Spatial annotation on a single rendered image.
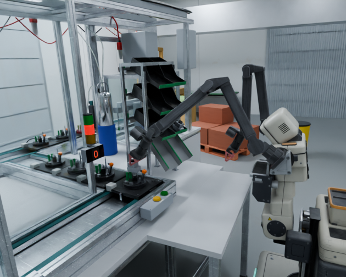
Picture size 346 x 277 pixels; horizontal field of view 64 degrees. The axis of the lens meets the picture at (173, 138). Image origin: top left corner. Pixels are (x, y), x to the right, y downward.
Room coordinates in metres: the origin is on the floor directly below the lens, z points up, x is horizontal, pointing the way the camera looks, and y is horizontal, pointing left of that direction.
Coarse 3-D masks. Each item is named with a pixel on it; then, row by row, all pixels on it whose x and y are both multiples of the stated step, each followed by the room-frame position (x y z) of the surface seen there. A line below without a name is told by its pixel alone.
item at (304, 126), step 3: (300, 123) 4.52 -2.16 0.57; (303, 123) 4.52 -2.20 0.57; (306, 123) 4.51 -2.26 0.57; (309, 123) 4.50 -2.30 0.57; (300, 126) 4.40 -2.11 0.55; (303, 126) 4.39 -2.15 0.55; (306, 126) 4.41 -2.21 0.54; (309, 126) 4.44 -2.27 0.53; (300, 129) 4.40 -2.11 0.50; (303, 129) 4.40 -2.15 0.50; (306, 129) 4.41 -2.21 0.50; (309, 129) 4.46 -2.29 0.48; (303, 132) 4.40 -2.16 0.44; (306, 132) 4.41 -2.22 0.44; (306, 135) 4.42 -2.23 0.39; (306, 138) 4.43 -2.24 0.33; (306, 141) 4.44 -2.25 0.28
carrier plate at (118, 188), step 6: (132, 174) 1.64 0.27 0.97; (120, 180) 1.56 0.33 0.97; (150, 180) 1.54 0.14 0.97; (156, 180) 1.54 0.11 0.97; (162, 180) 1.54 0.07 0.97; (120, 186) 1.47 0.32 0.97; (144, 186) 1.46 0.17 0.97; (150, 186) 1.46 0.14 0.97; (156, 186) 1.48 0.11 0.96; (114, 192) 1.43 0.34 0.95; (120, 192) 1.40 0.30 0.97; (126, 192) 1.39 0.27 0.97; (132, 192) 1.39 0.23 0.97; (138, 192) 1.39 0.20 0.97; (144, 192) 1.39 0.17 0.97; (138, 198) 1.34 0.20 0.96
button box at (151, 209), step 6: (168, 192) 1.39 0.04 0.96; (162, 198) 1.33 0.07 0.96; (168, 198) 1.35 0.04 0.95; (144, 204) 1.27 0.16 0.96; (150, 204) 1.27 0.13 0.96; (156, 204) 1.26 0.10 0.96; (162, 204) 1.29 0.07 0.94; (168, 204) 1.34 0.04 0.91; (144, 210) 1.23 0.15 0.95; (150, 210) 1.21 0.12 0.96; (156, 210) 1.25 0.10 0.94; (162, 210) 1.29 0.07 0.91; (144, 216) 1.23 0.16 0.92; (150, 216) 1.21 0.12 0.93; (156, 216) 1.24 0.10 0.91
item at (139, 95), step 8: (136, 88) 1.77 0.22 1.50; (152, 88) 1.86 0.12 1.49; (136, 96) 1.78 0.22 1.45; (152, 96) 1.86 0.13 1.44; (160, 96) 1.81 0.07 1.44; (152, 104) 1.74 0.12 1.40; (160, 104) 1.78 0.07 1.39; (168, 104) 1.76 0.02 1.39; (160, 112) 1.64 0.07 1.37; (168, 112) 1.68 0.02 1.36
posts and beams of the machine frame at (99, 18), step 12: (84, 0) 1.98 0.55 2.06; (96, 0) 2.07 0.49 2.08; (96, 12) 2.56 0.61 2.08; (108, 12) 2.50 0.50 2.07; (120, 12) 2.42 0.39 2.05; (132, 12) 2.41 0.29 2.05; (144, 12) 2.54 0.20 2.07; (156, 12) 2.68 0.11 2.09; (96, 24) 2.74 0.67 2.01; (108, 24) 2.88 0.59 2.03; (120, 24) 3.02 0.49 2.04; (132, 24) 3.19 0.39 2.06; (144, 24) 3.38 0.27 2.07; (156, 24) 3.30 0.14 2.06; (168, 24) 3.25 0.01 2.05; (96, 36) 2.73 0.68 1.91
